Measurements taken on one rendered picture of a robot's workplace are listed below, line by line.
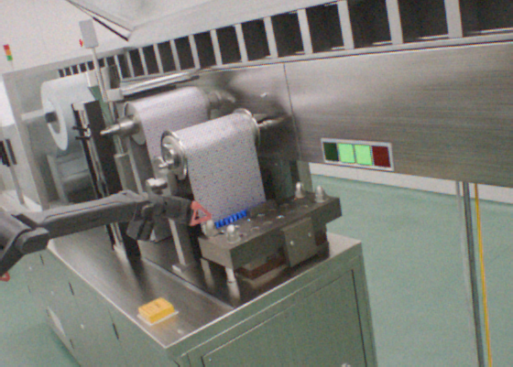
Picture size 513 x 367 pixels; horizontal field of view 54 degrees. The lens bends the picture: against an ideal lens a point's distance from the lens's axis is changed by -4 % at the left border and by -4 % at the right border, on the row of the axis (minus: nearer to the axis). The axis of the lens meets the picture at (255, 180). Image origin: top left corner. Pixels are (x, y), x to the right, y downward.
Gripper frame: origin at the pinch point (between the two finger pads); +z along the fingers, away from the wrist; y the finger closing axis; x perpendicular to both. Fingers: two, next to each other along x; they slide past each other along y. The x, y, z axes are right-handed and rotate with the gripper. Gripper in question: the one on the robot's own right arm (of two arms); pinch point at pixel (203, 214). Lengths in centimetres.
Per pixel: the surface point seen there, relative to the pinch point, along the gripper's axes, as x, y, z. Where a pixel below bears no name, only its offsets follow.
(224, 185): 9.6, 0.2, 4.7
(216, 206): 3.1, 0.2, 3.6
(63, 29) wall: 165, -555, 76
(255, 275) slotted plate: -12.2, 18.6, 8.4
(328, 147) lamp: 26.0, 23.4, 19.8
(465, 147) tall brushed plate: 28, 66, 19
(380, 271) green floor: -18, -76, 181
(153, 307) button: -25.6, 10.0, -14.9
